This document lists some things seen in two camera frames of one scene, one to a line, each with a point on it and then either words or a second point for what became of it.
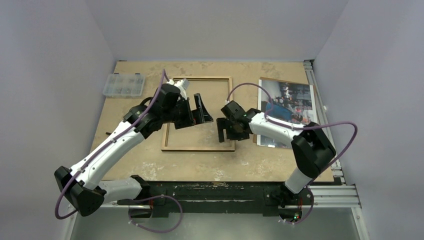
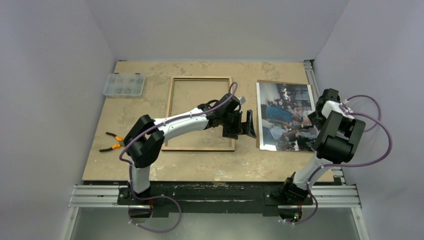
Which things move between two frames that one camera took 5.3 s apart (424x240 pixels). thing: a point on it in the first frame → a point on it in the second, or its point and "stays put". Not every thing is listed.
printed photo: x=293 y=102 stays put
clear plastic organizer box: x=124 y=85 stays put
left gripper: x=200 y=116 → x=241 y=128
